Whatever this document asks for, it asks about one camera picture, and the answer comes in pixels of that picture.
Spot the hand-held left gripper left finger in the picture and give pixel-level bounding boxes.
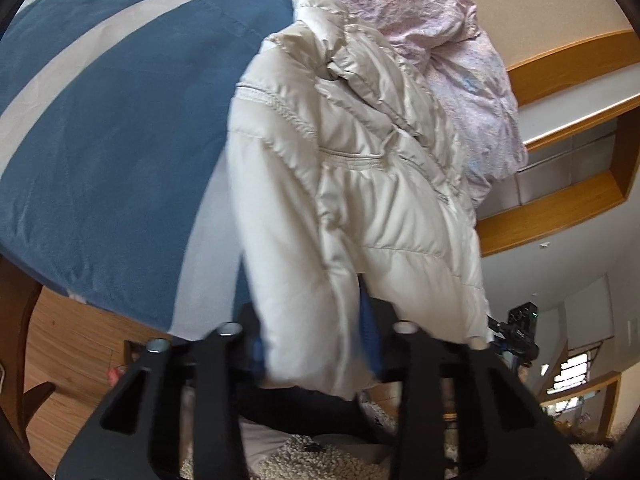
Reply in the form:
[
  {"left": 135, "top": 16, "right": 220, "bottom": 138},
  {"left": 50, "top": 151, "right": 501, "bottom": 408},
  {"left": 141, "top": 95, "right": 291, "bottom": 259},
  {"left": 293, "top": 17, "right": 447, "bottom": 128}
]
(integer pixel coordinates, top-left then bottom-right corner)
[{"left": 55, "top": 306, "right": 267, "bottom": 480}]

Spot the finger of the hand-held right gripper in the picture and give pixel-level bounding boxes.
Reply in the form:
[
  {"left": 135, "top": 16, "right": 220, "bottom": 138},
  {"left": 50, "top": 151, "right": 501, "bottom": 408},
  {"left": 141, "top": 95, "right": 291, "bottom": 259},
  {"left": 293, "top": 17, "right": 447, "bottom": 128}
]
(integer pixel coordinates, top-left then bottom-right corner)
[{"left": 486, "top": 316, "right": 508, "bottom": 357}]

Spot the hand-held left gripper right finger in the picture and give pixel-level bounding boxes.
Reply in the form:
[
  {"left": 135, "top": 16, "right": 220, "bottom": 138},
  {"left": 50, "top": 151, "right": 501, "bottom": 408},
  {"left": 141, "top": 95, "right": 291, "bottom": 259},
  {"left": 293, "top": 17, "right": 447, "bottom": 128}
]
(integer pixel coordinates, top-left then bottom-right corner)
[{"left": 359, "top": 294, "right": 587, "bottom": 480}]

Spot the white puffer jacket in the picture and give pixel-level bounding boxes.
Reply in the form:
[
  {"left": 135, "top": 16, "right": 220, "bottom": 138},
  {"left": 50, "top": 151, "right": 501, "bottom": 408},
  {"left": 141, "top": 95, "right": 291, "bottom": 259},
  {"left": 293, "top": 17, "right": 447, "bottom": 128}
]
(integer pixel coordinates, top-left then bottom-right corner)
[{"left": 225, "top": 0, "right": 492, "bottom": 402}]

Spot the window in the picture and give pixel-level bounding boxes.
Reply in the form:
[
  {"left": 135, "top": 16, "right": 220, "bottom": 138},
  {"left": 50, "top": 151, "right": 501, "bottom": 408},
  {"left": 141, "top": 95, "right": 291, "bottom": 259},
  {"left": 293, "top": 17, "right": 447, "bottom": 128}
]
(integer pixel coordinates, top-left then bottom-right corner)
[{"left": 546, "top": 350, "right": 603, "bottom": 395}]

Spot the person's dark trouser leg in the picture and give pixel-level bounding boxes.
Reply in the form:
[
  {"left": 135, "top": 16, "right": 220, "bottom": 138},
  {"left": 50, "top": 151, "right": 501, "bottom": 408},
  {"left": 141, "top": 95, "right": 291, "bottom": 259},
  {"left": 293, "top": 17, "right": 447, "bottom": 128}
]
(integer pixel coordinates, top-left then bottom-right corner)
[{"left": 239, "top": 384, "right": 398, "bottom": 448}]

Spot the beige textured rug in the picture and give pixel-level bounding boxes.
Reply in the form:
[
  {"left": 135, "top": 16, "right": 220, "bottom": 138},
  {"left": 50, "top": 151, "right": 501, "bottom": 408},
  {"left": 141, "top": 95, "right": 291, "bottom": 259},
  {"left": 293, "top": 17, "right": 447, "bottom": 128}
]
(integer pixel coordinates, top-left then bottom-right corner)
[{"left": 180, "top": 391, "right": 628, "bottom": 480}]

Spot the blue white striped bed sheet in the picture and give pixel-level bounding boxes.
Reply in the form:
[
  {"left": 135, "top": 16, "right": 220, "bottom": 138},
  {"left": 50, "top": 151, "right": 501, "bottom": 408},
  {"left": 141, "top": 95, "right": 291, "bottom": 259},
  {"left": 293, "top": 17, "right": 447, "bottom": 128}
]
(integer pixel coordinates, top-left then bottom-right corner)
[{"left": 0, "top": 0, "right": 362, "bottom": 347}]

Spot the pink floral quilt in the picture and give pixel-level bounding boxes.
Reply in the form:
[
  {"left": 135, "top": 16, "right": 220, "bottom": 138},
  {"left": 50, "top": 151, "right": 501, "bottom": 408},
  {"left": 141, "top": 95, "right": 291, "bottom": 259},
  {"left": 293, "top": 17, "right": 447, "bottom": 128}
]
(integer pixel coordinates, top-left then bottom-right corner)
[{"left": 260, "top": 0, "right": 528, "bottom": 208}]

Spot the wooden wall shelf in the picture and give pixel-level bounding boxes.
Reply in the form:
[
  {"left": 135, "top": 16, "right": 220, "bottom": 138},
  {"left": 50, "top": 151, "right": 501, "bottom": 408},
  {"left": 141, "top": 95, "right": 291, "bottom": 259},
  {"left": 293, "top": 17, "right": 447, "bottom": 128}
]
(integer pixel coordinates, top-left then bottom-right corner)
[{"left": 474, "top": 29, "right": 640, "bottom": 257}]

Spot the dark wooden bed frame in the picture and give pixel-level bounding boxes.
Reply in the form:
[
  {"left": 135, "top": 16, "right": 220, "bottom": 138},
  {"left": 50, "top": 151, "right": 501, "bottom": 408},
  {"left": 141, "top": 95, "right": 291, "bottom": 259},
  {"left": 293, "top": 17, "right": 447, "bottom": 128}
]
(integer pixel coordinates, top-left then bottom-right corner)
[{"left": 0, "top": 254, "right": 57, "bottom": 453}]

